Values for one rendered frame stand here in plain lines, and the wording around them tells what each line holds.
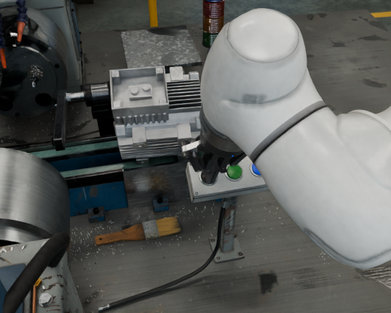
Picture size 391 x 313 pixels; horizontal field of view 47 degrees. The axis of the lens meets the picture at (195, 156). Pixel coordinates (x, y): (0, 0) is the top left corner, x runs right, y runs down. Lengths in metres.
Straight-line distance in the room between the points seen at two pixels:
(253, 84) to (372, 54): 1.46
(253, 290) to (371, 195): 0.60
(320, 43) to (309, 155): 1.47
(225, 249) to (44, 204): 0.45
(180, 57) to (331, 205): 1.13
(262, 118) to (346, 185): 0.10
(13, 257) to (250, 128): 0.37
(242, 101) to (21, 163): 0.47
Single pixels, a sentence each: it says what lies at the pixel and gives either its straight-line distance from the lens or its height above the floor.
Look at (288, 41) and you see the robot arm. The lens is 0.45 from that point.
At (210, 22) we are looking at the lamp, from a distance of 1.30.
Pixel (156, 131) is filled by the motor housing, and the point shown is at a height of 1.03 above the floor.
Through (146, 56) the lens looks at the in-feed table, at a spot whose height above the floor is 0.92.
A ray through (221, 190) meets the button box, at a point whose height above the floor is 1.05.
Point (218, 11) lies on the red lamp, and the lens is 1.29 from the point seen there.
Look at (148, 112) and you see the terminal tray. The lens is 0.98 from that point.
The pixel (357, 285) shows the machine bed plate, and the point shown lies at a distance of 1.08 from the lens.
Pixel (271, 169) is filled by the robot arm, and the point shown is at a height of 1.34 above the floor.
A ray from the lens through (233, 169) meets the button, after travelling 0.86.
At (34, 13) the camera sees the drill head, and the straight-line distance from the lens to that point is 1.33.
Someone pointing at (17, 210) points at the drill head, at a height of 1.15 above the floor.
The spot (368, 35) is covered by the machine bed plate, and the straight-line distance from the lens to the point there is 2.02.
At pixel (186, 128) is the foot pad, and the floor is 1.04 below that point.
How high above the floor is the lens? 1.66
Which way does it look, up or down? 42 degrees down
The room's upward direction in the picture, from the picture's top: 1 degrees counter-clockwise
